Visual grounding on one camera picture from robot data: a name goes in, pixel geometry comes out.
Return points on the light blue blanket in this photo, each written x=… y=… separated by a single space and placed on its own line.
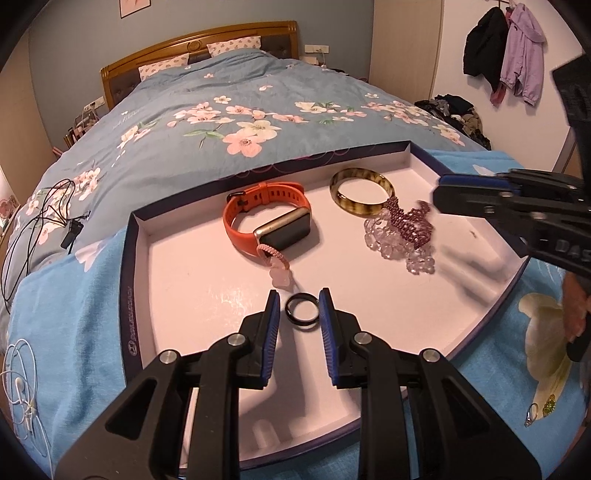
x=78 y=323

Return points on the beige wardrobe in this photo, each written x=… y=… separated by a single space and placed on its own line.
x=406 y=41

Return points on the black wall coat rack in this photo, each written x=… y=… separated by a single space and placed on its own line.
x=510 y=3

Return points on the purple jacket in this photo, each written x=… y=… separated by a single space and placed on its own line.
x=521 y=50

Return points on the cluttered bedside table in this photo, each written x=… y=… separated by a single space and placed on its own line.
x=81 y=124

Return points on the wooden headboard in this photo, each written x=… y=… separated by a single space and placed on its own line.
x=161 y=48

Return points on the white earphones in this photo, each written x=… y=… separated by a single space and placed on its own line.
x=18 y=383

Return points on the blue floral duvet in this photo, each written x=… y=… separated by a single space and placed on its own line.
x=184 y=106

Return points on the door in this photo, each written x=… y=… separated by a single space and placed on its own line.
x=567 y=152

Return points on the person's right hand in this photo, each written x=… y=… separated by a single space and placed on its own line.
x=577 y=304

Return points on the black jacket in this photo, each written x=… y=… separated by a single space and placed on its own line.
x=485 y=41

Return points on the amber bangle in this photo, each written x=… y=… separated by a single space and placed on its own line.
x=355 y=210

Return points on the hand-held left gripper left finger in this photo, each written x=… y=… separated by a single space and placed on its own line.
x=272 y=341

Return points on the maroon garment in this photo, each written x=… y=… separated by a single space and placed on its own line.
x=498 y=94

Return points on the dark blue shallow box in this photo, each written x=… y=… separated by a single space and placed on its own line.
x=194 y=286

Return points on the wall socket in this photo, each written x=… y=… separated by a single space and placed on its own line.
x=316 y=47
x=94 y=102

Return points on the pile of dark clothes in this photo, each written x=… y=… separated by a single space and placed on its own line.
x=457 y=115

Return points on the orange smartwatch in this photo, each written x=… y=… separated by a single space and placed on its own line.
x=284 y=228

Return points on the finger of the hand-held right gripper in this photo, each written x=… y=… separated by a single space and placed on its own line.
x=577 y=92
x=471 y=184

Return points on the heart print pillow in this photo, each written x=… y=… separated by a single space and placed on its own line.
x=161 y=67
x=235 y=45

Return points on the pink framed flower picture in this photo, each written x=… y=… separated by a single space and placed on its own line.
x=136 y=7

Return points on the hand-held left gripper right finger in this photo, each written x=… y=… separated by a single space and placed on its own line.
x=327 y=341

